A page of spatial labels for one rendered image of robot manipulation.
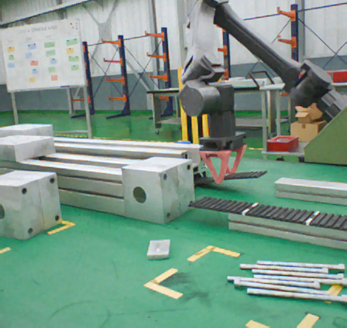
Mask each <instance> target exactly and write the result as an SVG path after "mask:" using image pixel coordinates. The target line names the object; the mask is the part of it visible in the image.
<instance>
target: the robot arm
mask: <svg viewBox="0 0 347 328"><path fill-rule="evenodd" d="M229 2H230V0H195V1H194V4H193V6H192V8H191V10H190V11H189V13H188V14H187V16H188V17H189V18H188V20H187V28H189V29H190V35H189V43H188V51H187V58H186V60H185V63H184V69H183V70H182V74H181V83H182V84H183V85H184V86H183V88H182V89H181V91H180V93H179V94H178V95H177V96H178V97H179V98H180V100H181V106H182V108H183V110H184V112H185V113H186V114H187V115H189V116H191V117H195V116H199V115H203V114H208V127H209V135H207V136H204V137H201V138H199V139H198V144H199V145H203V146H202V147H200V148H199V155H200V157H201V158H202V159H203V161H204V163H205V164H206V166H207V167H208V169H209V170H210V172H211V174H212V175H213V177H214V179H215V182H216V183H223V179H224V177H225V173H226V174H227V175H228V174H235V172H236V170H237V167H238V165H239V162H240V160H241V158H242V156H243V154H244V152H245V150H246V142H244V141H243V140H242V139H243V138H246V133H245V132H235V92H234V86H232V84H230V85H228V84H227V83H226V82H225V81H224V82H218V81H219V80H220V78H221V77H222V75H223V74H224V72H225V71H224V70H223V68H222V67H221V63H220V62H219V60H218V59H217V58H216V55H215V54H214V25H217V26H219V27H221V28H222V29H224V30H225V31H226V32H228V33H229V34H230V35H231V36H233V38H234V39H236V40H237V41H238V42H239V43H241V44H242V45H243V46H244V47H245V48H246V49H247V50H248V51H250V52H251V53H252V54H253V55H255V56H257V57H258V58H260V59H261V60H262V61H263V62H264V63H265V64H266V65H267V66H269V67H270V68H271V69H272V70H273V71H274V72H275V73H276V74H277V76H278V77H279V78H280V79H281V80H282V81H283V83H284V85H283V86H282V90H283V91H285V92H286V93H287V94H288V95H289V96H290V98H291V99H292V100H293V101H294V102H295V103H296V104H298V105H299V106H301V107H303V108H309V107H310V106H311V105H312V104H313V103H317V104H316V105H315V106H316V108H317V109H318V110H319V111H320V112H321V113H322V116H321V117H322V118H323V119H324V120H325V121H326V122H327V123H328V124H329V123H330V122H331V121H332V120H333V119H334V118H335V117H336V116H337V115H338V114H339V113H340V112H341V111H342V110H343V108H344V107H346V106H347V97H346V96H342V95H341V94H339V93H338V92H337V91H336V90H335V88H334V87H333V86H332V85H331V83H332V79H331V77H330V76H329V75H328V74H327V73H326V72H325V71H324V70H323V69H321V68H320V67H318V66H316V65H314V64H313V63H312V62H310V61H309V60H305V61H304V62H303V63H302V64H301V63H298V62H297V61H295V60H293V59H291V58H289V57H287V56H286V55H285V54H283V53H282V52H281V51H280V50H278V49H277V48H276V47H275V46H274V45H273V44H272V43H271V42H270V41H269V40H268V39H266V38H265V37H264V36H262V35H261V34H260V33H259V32H257V31H256V30H255V29H254V28H253V27H252V26H251V25H249V24H248V23H247V22H246V21H244V20H243V19H240V18H239V17H238V16H237V15H236V14H235V12H234V11H233V10H232V8H231V6H230V4H229ZM213 24H214V25H213ZM302 70H306V72H305V73H304V74H303V76H302V77H301V78H300V79H299V80H298V81H297V83H296V82H295V81H294V80H295V79H296V77H297V76H298V75H299V74H300V73H301V71H302ZM326 126H327V125H326ZM326 126H325V127H326ZM323 129H324V128H323ZM232 152H237V154H236V157H235V162H234V165H233V167H232V171H231V170H230V167H229V164H228V162H229V159H230V156H231V153H232ZM210 157H216V158H219V159H221V160H222V162H221V169H220V173H219V176H218V175H217V173H216V171H215V168H214V166H213V164H212V161H211V159H210Z"/></svg>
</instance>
